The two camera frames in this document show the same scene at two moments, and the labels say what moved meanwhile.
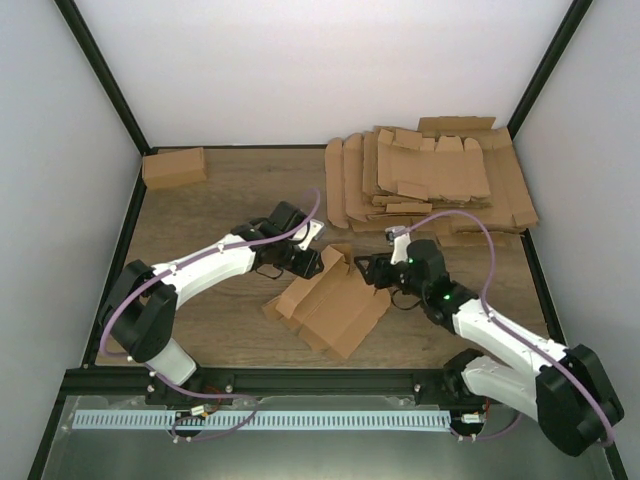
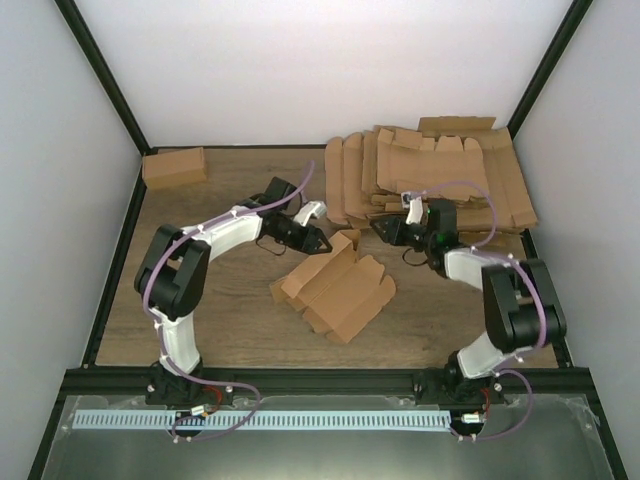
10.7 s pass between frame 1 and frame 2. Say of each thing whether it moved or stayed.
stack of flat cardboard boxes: stayed
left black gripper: moved
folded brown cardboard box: stayed
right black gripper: moved
